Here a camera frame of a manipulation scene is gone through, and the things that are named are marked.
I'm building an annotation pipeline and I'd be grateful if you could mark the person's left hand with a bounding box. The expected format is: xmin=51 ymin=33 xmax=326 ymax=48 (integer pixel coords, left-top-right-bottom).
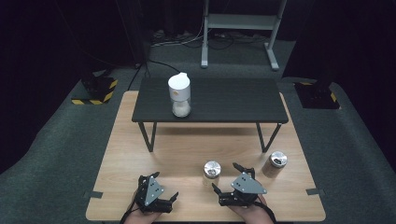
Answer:
xmin=123 ymin=205 xmax=162 ymax=224

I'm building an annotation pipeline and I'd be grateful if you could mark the grey metal stand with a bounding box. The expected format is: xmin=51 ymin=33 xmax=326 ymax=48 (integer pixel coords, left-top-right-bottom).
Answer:
xmin=200 ymin=0 xmax=288 ymax=72

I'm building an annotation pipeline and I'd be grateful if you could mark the black yellow striped stand base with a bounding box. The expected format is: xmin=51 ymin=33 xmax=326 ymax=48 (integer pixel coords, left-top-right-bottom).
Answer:
xmin=293 ymin=80 xmax=341 ymax=110
xmin=71 ymin=76 xmax=119 ymax=106

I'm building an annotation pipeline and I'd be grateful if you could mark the grey tape strip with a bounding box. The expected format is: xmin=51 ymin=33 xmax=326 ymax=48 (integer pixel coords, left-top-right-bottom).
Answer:
xmin=82 ymin=189 xmax=104 ymax=200
xmin=305 ymin=188 xmax=326 ymax=197

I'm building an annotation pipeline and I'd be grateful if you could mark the white-capped glass seasoning jar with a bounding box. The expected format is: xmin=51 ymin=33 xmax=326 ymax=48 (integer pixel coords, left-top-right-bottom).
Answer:
xmin=167 ymin=72 xmax=192 ymax=119

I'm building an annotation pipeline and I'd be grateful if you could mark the black floor cable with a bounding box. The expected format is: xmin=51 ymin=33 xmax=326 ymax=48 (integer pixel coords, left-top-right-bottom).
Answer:
xmin=126 ymin=59 xmax=181 ymax=91

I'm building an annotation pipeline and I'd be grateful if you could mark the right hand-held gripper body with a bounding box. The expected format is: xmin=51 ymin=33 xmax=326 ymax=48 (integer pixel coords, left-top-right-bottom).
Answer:
xmin=219 ymin=167 xmax=268 ymax=208

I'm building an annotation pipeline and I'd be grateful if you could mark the right hand-held gripper cable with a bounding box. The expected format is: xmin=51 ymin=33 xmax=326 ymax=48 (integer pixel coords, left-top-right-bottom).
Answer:
xmin=255 ymin=200 xmax=278 ymax=224

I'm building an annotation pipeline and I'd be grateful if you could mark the hand-held gripper cable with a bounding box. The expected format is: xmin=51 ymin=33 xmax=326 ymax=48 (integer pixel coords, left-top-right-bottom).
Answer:
xmin=120 ymin=189 xmax=140 ymax=224
xmin=255 ymin=200 xmax=278 ymax=224

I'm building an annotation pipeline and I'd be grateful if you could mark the person's right hand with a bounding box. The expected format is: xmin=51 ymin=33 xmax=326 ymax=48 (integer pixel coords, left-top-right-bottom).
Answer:
xmin=228 ymin=194 xmax=273 ymax=224

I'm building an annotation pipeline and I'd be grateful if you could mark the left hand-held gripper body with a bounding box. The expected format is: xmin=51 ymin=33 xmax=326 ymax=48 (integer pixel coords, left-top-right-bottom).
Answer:
xmin=135 ymin=175 xmax=174 ymax=215

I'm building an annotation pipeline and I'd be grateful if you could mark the left hand-held gripper cable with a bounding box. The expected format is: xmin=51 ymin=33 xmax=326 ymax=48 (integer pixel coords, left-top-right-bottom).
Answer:
xmin=120 ymin=189 xmax=140 ymax=224

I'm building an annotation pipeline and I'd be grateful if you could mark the bundle of floor cables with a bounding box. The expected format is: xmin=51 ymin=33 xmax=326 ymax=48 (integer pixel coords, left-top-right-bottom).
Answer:
xmin=150 ymin=28 xmax=269 ymax=50

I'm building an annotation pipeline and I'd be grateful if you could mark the black shelf with metal legs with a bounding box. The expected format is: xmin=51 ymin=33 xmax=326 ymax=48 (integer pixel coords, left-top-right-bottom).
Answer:
xmin=131 ymin=77 xmax=290 ymax=154

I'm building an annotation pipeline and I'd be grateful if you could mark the glass jar of brown powder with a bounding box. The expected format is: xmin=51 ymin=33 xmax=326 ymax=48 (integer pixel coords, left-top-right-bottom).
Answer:
xmin=262 ymin=150 xmax=289 ymax=179

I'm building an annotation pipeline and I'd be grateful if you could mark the glass jar of yellow grains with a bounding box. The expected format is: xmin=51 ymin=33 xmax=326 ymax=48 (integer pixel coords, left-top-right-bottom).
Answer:
xmin=202 ymin=160 xmax=222 ymax=188

